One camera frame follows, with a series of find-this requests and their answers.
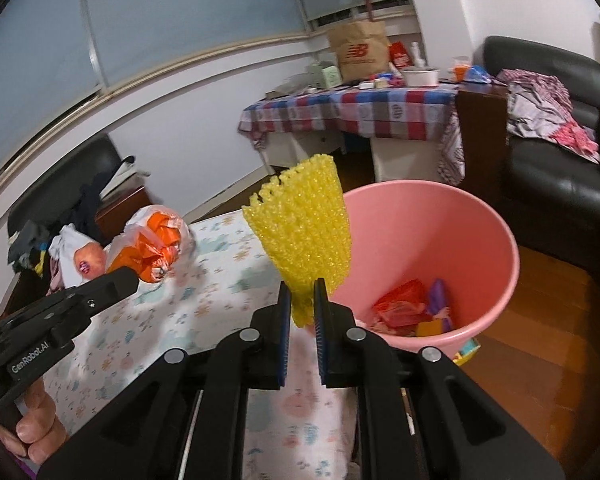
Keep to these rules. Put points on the dark wooden side cabinet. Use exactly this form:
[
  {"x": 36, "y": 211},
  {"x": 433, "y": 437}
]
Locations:
[{"x": 480, "y": 140}]

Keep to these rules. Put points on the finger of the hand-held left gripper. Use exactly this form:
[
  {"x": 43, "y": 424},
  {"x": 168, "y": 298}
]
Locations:
[{"x": 110, "y": 285}]

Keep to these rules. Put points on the dark clothing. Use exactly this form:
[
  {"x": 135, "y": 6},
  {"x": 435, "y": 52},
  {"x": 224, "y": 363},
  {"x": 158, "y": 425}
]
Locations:
[{"x": 92, "y": 205}]

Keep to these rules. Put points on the white bottle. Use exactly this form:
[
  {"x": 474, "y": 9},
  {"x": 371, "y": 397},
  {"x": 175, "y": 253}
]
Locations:
[{"x": 417, "y": 55}]

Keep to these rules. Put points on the white table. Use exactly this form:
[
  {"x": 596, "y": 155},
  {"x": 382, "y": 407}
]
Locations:
[{"x": 300, "y": 145}]

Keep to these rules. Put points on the brown paper bag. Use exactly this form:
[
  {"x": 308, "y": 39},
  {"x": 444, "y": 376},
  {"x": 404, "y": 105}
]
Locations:
[{"x": 357, "y": 52}]

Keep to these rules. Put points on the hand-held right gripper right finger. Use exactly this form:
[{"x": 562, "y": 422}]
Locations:
[{"x": 321, "y": 342}]

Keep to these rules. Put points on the black leather armchair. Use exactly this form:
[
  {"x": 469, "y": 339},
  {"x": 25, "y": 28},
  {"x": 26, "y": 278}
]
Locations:
[{"x": 555, "y": 195}]

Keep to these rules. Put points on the black leather sofa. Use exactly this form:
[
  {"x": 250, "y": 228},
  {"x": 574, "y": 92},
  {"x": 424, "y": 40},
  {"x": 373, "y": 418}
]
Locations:
[{"x": 45, "y": 185}]

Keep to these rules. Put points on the purple wrapper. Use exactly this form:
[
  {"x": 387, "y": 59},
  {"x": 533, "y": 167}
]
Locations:
[{"x": 439, "y": 305}]

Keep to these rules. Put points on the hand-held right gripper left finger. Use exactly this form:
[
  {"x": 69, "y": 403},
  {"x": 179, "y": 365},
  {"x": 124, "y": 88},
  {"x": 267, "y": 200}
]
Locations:
[{"x": 282, "y": 342}]

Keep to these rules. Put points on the checkered tablecloth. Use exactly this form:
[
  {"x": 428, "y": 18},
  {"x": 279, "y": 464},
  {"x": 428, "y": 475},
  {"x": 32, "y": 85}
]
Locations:
[{"x": 360, "y": 110}]

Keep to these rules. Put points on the brown wooden cabinet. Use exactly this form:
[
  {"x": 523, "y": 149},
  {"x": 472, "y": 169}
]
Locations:
[{"x": 125, "y": 210}]

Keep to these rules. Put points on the pink plastic bucket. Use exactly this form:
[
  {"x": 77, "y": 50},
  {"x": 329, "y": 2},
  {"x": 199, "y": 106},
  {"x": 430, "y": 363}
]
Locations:
[{"x": 430, "y": 240}]

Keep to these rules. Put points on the white bowl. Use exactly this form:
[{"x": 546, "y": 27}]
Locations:
[{"x": 421, "y": 77}]

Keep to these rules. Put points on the large yellow foam net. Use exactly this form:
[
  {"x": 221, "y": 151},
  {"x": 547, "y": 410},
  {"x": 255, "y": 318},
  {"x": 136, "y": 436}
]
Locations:
[{"x": 305, "y": 230}]

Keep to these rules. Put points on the colourful printed packet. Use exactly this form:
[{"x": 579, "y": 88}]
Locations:
[{"x": 466, "y": 352}]

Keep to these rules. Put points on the orange packet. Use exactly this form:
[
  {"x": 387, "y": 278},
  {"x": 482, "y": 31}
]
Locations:
[{"x": 462, "y": 69}]

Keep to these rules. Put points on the pale green box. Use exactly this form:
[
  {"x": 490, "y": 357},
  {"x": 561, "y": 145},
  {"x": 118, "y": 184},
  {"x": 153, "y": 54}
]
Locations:
[{"x": 325, "y": 75}]

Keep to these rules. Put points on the white cloth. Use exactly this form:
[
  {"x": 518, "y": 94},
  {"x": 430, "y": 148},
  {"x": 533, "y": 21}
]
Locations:
[{"x": 62, "y": 255}]

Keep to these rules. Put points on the red packet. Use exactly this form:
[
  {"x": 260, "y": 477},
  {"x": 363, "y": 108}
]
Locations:
[{"x": 399, "y": 56}]

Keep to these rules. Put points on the red plastic bag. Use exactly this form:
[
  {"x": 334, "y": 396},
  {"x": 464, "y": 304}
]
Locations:
[{"x": 400, "y": 305}]

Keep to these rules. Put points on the window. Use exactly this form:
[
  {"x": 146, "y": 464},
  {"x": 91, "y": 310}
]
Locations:
[{"x": 155, "y": 15}]

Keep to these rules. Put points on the white orange plastic bag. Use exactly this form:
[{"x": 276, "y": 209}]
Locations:
[{"x": 155, "y": 240}]

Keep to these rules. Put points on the patterned clothes pile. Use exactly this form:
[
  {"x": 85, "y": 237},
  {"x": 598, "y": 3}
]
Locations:
[{"x": 545, "y": 110}]

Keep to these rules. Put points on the person's left hand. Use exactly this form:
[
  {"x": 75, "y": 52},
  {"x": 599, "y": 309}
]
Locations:
[{"x": 40, "y": 427}]

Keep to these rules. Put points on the white book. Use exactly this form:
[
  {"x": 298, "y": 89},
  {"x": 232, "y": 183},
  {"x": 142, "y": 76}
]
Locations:
[{"x": 125, "y": 172}]

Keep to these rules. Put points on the floral tablecloth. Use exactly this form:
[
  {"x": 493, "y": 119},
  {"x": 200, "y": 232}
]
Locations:
[{"x": 200, "y": 305}]

